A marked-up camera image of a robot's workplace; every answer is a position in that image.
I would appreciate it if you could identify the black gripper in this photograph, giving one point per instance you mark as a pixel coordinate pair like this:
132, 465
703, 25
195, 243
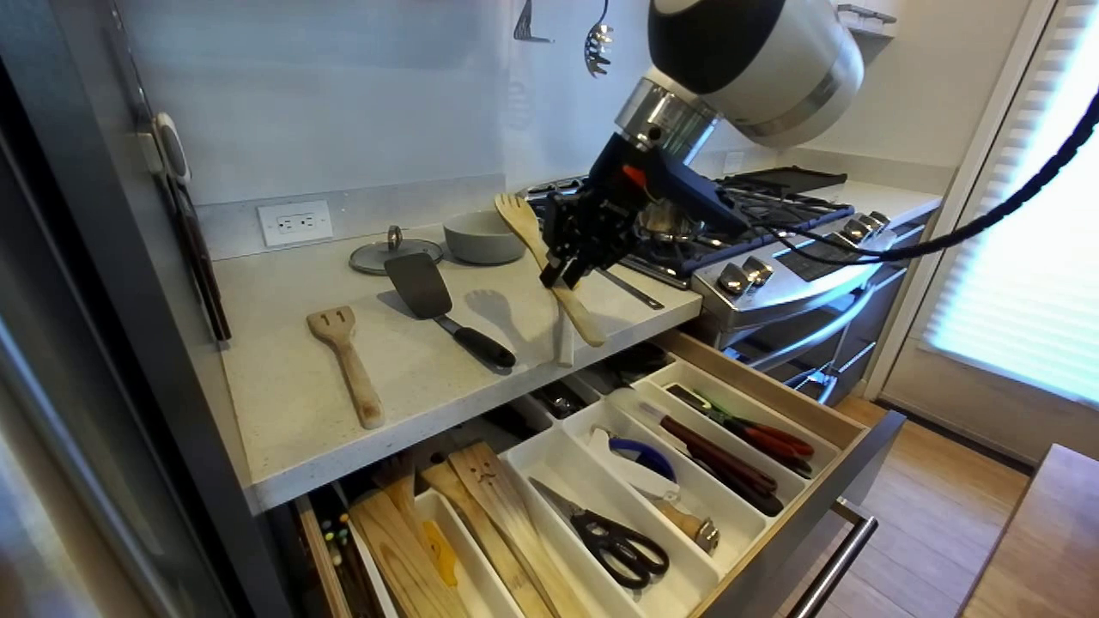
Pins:
606, 208

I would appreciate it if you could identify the wooden fork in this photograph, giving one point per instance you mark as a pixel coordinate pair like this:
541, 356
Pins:
577, 313

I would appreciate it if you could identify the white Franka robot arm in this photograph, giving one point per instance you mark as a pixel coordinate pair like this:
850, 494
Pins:
778, 69

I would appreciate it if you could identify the wooden drawer with steel front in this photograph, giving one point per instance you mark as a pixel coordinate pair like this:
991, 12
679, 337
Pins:
861, 449

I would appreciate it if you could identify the grey bowl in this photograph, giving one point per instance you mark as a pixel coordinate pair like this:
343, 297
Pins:
484, 241

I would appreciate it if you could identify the black spatula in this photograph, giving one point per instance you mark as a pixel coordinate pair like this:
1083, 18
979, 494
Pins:
416, 285

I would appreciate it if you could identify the grey flat lid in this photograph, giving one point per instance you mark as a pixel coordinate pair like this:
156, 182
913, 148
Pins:
382, 254

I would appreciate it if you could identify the white cutlery organizer tray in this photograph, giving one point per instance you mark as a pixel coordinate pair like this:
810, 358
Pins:
551, 457

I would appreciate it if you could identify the stainless gas stove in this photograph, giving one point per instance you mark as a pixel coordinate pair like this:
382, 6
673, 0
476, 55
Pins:
778, 293

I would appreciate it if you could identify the wooden slotted spatula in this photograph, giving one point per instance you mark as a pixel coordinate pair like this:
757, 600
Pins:
344, 343

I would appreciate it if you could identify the flat wooden spatula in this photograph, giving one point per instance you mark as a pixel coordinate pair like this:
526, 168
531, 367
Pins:
504, 503

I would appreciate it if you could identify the black flat stove plate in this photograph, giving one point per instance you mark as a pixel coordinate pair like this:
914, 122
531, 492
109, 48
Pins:
793, 180

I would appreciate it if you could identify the hanging triangular metal utensil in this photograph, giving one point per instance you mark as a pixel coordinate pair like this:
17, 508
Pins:
531, 28

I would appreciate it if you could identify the black scissors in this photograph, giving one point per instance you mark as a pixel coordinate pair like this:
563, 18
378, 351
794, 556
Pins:
621, 543

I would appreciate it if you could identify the light wooden turner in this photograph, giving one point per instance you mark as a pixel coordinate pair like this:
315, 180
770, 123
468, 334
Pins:
397, 550

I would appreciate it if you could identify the white window blinds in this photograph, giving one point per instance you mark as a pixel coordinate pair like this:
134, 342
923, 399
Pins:
1032, 228

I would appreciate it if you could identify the stainless steel refrigerator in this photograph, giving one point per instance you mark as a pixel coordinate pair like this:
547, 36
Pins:
69, 399

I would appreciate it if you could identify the wooden butcher block table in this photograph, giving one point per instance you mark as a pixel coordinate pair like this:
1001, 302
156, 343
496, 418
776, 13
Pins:
1037, 543

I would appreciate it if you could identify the white wall outlet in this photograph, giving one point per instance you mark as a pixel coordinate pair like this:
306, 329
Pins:
292, 220

